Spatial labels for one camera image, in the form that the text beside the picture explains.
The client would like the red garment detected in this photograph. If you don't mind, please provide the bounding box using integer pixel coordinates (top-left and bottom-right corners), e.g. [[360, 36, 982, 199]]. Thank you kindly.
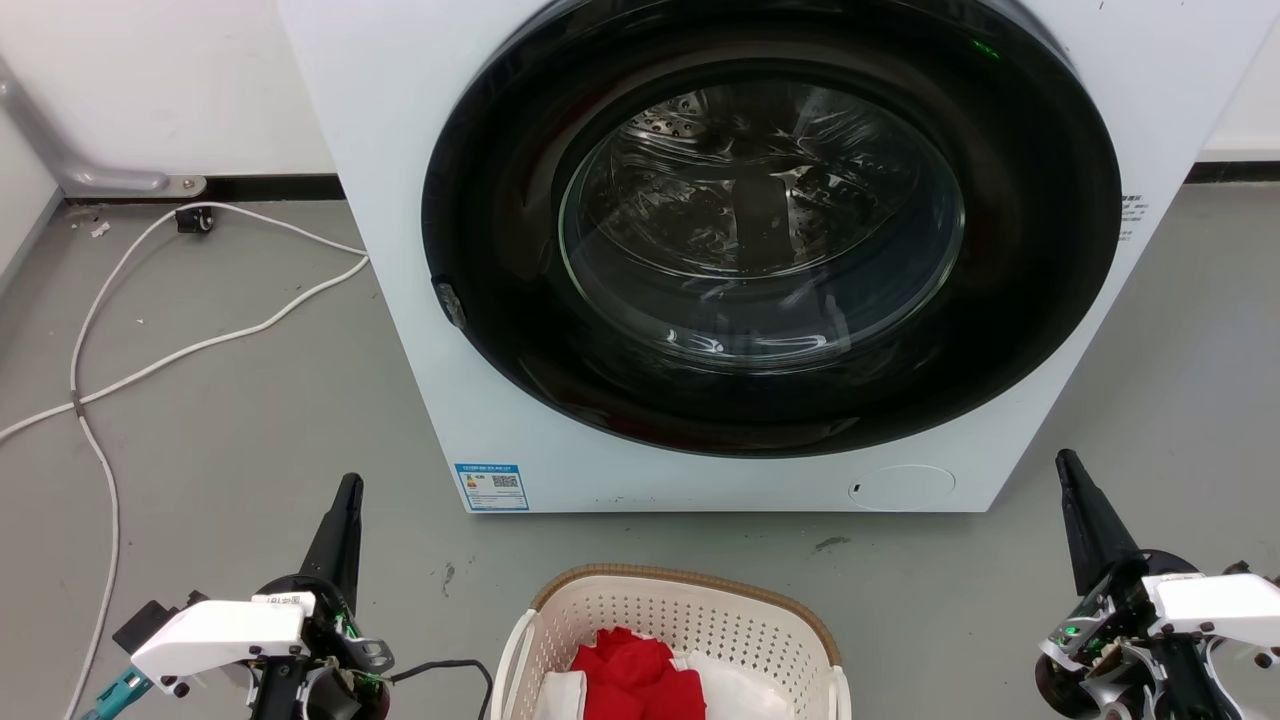
[[569, 626, 708, 720]]

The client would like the white garment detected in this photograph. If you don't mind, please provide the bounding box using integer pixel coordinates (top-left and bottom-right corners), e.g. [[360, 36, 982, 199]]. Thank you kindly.
[[534, 669, 588, 720], [672, 650, 798, 720]]

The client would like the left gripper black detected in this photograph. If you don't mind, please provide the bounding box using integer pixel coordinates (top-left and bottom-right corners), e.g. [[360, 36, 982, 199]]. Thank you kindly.
[[245, 473, 395, 720]]

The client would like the white power cable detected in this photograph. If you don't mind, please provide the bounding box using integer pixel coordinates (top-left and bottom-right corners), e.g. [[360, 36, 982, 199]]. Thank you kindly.
[[62, 202, 369, 720], [0, 256, 372, 445]]

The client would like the blue energy label sticker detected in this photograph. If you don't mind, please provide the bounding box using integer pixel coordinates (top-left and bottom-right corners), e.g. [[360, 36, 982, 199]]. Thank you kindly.
[[454, 462, 530, 513]]

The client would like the white front-load washing machine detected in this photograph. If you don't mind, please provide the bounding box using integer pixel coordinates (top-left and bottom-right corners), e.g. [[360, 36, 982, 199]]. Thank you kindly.
[[276, 0, 1280, 515]]

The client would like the white laundry basket brown rim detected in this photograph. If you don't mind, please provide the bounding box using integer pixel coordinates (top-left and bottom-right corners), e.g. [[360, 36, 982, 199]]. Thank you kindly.
[[490, 564, 853, 720]]

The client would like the teal cable connector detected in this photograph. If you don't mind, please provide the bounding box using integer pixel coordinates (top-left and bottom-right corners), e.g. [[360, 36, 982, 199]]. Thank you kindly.
[[82, 667, 154, 720]]

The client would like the black round washer door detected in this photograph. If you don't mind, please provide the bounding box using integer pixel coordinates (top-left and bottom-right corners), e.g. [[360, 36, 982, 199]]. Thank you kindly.
[[421, 0, 1123, 459]]

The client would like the grey wall pipe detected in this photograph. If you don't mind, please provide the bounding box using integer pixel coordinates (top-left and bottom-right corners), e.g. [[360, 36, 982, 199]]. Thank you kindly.
[[0, 55, 208, 198]]

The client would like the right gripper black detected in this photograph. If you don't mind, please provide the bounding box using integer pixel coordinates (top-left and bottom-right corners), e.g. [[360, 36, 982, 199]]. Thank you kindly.
[[1034, 449, 1280, 720]]

